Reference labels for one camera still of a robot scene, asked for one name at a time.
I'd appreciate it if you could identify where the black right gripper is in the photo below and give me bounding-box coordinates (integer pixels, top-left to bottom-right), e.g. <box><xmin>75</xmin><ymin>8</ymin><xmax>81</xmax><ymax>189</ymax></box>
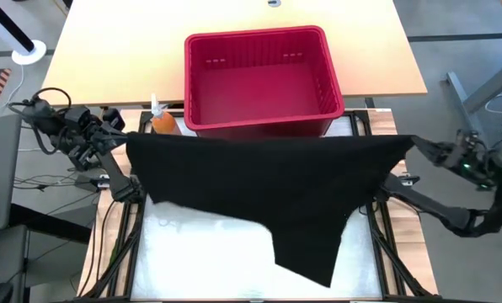
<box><xmin>410</xmin><ymin>129</ymin><xmax>490</xmax><ymax>180</ymax></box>

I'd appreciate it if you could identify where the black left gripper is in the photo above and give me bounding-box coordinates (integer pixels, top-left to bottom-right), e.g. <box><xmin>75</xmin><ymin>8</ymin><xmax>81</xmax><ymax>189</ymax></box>
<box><xmin>59</xmin><ymin>105</ymin><xmax>130</xmax><ymax>172</ymax></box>

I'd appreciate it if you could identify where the black garment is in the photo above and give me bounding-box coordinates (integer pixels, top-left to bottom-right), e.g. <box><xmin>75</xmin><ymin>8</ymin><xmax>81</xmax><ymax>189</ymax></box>
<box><xmin>125</xmin><ymin>132</ymin><xmax>416</xmax><ymax>289</ymax></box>

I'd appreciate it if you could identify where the red plastic laundry bin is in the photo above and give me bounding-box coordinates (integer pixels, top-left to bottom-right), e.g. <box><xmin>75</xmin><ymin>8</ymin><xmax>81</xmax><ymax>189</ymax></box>
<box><xmin>183</xmin><ymin>24</ymin><xmax>346</xmax><ymax>141</ymax></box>

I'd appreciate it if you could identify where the orange spray bottle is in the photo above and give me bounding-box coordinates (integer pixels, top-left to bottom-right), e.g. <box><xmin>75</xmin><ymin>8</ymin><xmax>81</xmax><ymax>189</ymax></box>
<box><xmin>149</xmin><ymin>93</ymin><xmax>179</xmax><ymax>136</ymax></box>

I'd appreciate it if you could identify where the grey metal table leg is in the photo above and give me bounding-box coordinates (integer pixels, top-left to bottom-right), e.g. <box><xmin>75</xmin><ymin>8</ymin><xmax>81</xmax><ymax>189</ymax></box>
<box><xmin>446</xmin><ymin>53</ymin><xmax>502</xmax><ymax>153</ymax></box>

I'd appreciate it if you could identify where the large tan wooden desk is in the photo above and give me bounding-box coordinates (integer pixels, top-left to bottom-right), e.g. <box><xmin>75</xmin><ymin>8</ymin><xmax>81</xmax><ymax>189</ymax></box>
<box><xmin>35</xmin><ymin>0</ymin><xmax>428</xmax><ymax>109</ymax></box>

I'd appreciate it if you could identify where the white pole stand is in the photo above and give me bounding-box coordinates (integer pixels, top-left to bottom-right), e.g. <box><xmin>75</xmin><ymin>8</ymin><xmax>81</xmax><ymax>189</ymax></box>
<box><xmin>0</xmin><ymin>0</ymin><xmax>48</xmax><ymax>66</ymax></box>

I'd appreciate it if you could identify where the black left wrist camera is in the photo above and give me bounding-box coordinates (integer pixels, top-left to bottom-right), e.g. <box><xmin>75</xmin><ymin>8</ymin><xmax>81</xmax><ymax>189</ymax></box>
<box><xmin>102</xmin><ymin>108</ymin><xmax>126</xmax><ymax>132</ymax></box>

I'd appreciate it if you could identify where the black aluminium table frame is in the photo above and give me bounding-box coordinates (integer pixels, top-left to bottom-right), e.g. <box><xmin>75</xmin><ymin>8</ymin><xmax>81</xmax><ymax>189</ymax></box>
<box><xmin>76</xmin><ymin>108</ymin><xmax>435</xmax><ymax>303</ymax></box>

